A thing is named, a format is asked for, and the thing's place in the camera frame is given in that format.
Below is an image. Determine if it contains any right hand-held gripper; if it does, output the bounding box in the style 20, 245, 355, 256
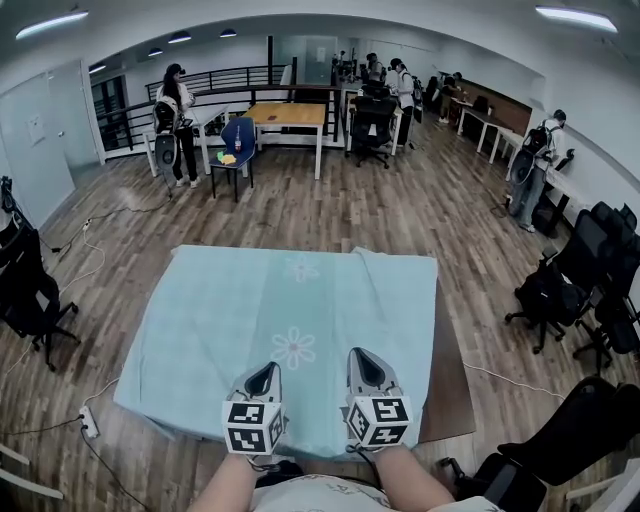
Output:
342, 348, 414, 451

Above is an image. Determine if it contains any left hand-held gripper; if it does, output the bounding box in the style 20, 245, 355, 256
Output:
222, 362, 287, 456

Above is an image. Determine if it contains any light blue floral cloth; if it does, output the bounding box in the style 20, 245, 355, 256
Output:
113, 243, 439, 461

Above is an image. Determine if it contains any person's right forearm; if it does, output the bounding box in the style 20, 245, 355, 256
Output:
372, 446, 456, 512

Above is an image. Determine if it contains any person's left forearm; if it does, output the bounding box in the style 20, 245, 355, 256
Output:
187, 452, 261, 512

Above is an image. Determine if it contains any dark brown table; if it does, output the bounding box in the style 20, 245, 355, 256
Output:
419, 279, 476, 444

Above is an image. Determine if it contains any person's white printed shirt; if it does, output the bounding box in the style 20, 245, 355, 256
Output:
252, 474, 501, 512

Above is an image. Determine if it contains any large black office chair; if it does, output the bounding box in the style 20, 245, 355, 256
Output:
439, 377, 640, 512

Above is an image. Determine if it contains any blue chair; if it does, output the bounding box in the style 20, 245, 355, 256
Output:
209, 117, 259, 204

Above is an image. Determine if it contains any light wooden table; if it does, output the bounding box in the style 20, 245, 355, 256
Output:
243, 102, 327, 180

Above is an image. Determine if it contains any white table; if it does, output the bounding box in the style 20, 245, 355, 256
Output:
142, 103, 250, 179

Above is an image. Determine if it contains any black metal railing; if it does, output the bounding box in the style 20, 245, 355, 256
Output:
92, 63, 346, 151

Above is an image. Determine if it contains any white door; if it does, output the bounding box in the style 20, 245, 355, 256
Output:
47, 59, 106, 186

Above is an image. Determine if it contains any long ceiling light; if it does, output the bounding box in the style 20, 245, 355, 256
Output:
534, 4, 619, 34
14, 10, 90, 41

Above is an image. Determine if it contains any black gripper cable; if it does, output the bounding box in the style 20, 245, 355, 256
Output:
247, 452, 281, 474

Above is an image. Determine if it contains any white floor cable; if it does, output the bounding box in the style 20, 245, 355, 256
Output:
462, 360, 566, 401
82, 377, 121, 409

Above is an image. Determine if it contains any black floor cable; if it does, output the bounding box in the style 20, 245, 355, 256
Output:
82, 427, 151, 511

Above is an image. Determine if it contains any white desk frame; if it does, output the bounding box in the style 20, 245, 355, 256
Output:
564, 474, 640, 512
0, 444, 64, 501

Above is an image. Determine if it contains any white wall desk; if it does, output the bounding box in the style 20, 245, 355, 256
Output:
542, 164, 601, 236

